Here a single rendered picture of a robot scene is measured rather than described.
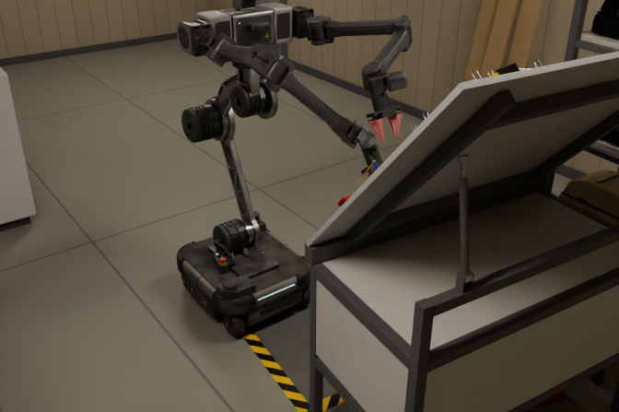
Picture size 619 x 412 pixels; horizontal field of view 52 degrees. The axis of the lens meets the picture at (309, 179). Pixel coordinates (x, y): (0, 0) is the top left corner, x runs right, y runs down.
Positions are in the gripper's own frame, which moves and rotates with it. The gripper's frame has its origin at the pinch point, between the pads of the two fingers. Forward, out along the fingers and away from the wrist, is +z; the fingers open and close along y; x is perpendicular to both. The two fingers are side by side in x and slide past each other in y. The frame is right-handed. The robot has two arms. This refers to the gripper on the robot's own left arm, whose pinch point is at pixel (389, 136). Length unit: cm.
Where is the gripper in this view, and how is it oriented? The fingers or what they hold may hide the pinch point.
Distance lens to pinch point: 217.9
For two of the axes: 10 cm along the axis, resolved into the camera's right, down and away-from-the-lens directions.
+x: -3.7, 0.2, 9.3
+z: 2.5, 9.6, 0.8
